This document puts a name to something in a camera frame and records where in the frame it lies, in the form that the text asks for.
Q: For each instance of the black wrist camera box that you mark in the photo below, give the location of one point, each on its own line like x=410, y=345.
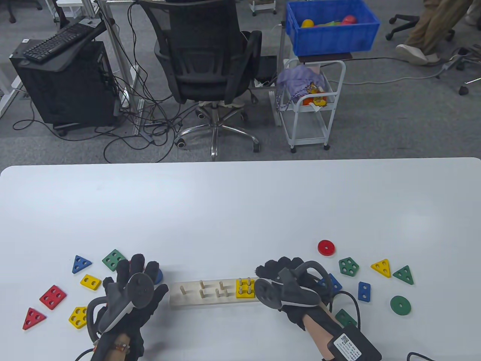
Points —
x=136, y=346

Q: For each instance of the blue triangle block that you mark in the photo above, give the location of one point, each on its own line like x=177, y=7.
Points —
x=83, y=262

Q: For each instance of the purple cloth bag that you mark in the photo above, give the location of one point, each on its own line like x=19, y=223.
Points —
x=298, y=77

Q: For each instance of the black computer tower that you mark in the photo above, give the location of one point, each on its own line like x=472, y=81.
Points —
x=67, y=94

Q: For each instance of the person's left hand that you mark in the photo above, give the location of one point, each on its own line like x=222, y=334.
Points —
x=124, y=274

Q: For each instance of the green toy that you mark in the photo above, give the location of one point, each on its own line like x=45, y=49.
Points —
x=330, y=23

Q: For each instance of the red disc block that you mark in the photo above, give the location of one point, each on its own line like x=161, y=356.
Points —
x=321, y=251

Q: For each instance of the yellow pentagon block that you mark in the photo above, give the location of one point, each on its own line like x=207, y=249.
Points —
x=79, y=318

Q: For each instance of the green triangle block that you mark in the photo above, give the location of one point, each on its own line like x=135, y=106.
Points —
x=404, y=275

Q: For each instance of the blue plastic crate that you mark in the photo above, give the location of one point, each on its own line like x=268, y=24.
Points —
x=330, y=41

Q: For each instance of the green rectangle block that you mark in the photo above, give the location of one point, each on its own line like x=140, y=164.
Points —
x=344, y=316

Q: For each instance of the black keyboard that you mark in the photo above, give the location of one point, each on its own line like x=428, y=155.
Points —
x=56, y=41

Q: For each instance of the yellow square block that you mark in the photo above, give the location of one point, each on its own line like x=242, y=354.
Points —
x=245, y=288

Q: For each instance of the red triangle block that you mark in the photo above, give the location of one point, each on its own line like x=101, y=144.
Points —
x=34, y=319

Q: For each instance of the black chair caster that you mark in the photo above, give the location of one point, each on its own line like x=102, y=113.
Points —
x=464, y=90

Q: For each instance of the grey power strip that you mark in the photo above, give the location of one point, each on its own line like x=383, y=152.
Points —
x=453, y=63

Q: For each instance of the small white cart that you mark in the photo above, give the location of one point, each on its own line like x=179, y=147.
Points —
x=263, y=7

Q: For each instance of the green disc block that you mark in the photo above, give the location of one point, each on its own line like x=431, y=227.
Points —
x=394, y=309

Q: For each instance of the green pentagon block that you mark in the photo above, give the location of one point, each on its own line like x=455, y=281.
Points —
x=348, y=267

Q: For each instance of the red square block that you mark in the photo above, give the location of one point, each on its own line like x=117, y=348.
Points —
x=53, y=297

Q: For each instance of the red toy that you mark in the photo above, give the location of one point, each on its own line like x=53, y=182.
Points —
x=349, y=19

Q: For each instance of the black box with white label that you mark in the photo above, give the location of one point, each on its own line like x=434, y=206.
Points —
x=349, y=346

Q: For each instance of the person's right forearm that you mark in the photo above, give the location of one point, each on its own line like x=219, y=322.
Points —
x=319, y=334

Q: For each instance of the blue square block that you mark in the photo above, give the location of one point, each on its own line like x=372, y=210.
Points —
x=335, y=284

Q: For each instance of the black chair base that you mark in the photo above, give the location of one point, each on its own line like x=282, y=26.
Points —
x=404, y=17
x=12, y=15

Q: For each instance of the brown board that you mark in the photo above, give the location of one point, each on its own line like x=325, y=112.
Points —
x=323, y=57

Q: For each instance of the black mesh office chair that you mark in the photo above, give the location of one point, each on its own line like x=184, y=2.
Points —
x=203, y=86

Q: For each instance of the blue rectangle block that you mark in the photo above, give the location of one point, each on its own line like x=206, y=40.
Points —
x=364, y=291

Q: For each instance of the yellow triangle block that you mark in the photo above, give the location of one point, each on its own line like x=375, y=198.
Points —
x=382, y=267

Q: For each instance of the white desk frame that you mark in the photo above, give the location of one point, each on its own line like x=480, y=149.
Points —
x=117, y=56

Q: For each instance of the black floor box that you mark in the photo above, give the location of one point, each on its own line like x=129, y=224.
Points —
x=267, y=67

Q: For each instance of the yellow rectangle block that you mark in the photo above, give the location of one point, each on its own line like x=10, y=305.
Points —
x=90, y=282

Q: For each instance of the white trolley cart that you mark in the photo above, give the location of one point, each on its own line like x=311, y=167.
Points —
x=306, y=131

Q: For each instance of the black white hand controller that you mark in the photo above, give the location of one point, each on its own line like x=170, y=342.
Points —
x=141, y=291
x=297, y=293

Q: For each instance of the wooden peg board with posts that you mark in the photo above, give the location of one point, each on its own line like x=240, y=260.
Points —
x=188, y=299

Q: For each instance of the person's right hand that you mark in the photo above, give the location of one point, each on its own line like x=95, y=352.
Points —
x=270, y=269

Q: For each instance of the person's left forearm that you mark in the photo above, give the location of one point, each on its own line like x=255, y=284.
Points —
x=111, y=349

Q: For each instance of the white power strip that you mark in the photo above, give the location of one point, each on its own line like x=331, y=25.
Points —
x=126, y=98

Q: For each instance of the blue disc block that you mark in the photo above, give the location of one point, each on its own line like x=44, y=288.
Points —
x=159, y=276

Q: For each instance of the orange yellow toy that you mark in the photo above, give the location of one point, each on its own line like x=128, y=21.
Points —
x=315, y=99

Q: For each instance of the white table leg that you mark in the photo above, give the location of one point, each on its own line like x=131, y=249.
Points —
x=9, y=94

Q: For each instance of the green square block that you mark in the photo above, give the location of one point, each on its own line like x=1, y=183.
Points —
x=114, y=260

